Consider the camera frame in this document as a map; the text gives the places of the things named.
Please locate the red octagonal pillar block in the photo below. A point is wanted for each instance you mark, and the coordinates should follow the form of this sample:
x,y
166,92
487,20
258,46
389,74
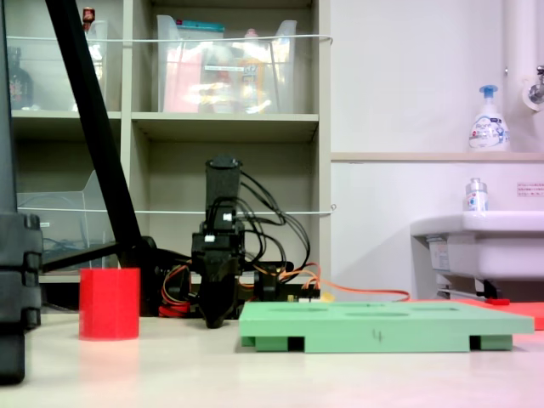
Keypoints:
x,y
109,304

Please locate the green shape-hole board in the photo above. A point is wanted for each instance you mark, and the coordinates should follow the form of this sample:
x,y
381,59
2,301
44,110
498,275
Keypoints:
x,y
382,329

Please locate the orange flat block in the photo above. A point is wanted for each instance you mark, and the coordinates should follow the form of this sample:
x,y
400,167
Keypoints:
x,y
527,313

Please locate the red table clamp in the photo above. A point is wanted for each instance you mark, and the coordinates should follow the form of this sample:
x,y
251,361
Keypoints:
x,y
174,310

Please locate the circuit board with connectors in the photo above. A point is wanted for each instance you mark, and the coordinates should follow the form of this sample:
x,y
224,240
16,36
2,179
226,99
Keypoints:
x,y
304,298

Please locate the beige shelf unit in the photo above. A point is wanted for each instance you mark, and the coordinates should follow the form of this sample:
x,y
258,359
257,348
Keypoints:
x,y
225,122

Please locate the clear slanted storage bin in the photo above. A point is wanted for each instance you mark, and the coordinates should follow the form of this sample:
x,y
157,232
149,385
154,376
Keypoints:
x,y
64,204

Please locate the large clear storage bin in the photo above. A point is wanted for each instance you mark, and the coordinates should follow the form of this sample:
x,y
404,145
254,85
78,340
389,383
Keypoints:
x,y
191,85

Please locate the pink capped refill bottle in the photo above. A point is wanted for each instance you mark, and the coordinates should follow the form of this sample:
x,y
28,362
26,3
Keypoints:
x,y
255,72

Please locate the notched black tripod leg stack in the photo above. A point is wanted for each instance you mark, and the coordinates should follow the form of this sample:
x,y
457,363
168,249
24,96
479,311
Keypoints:
x,y
17,263

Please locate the teal topped package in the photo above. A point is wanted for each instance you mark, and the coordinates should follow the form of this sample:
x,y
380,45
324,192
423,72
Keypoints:
x,y
200,27

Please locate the clear bin with bottles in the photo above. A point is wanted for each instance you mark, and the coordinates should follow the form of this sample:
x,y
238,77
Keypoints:
x,y
47,85

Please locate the dark glass bottle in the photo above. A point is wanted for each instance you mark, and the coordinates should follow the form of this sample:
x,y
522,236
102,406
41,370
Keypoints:
x,y
19,85

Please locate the small clear sanitizer bottle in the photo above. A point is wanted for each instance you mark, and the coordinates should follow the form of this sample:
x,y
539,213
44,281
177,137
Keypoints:
x,y
476,200

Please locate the small red clip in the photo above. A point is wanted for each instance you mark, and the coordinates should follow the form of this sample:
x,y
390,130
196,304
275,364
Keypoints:
x,y
498,302

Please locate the white sink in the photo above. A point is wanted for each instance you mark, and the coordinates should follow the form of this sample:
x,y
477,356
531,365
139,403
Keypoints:
x,y
501,251

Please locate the white pump soap bottle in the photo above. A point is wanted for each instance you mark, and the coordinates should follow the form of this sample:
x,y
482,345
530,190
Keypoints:
x,y
489,132

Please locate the metal faucet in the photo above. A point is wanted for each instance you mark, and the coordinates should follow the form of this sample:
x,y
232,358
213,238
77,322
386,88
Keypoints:
x,y
534,91

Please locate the white wall pipe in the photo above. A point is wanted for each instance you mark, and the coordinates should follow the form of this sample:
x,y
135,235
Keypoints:
x,y
513,51

